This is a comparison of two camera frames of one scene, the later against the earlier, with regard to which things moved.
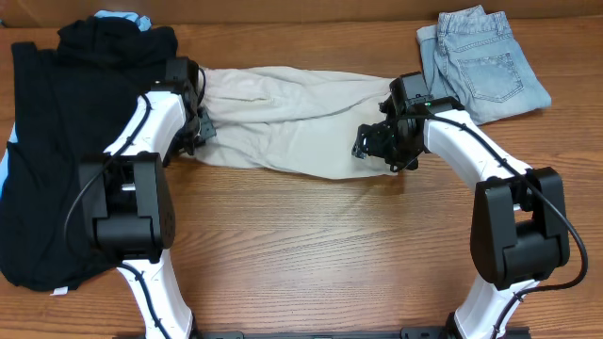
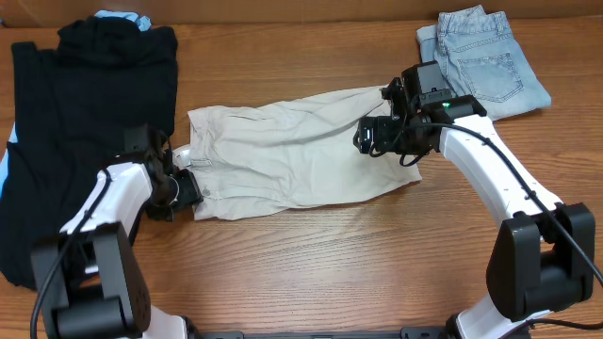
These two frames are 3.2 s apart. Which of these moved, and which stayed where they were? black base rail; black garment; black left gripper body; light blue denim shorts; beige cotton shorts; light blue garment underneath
Moved: black left gripper body; beige cotton shorts
Stayed: black garment; black base rail; light blue denim shorts; light blue garment underneath
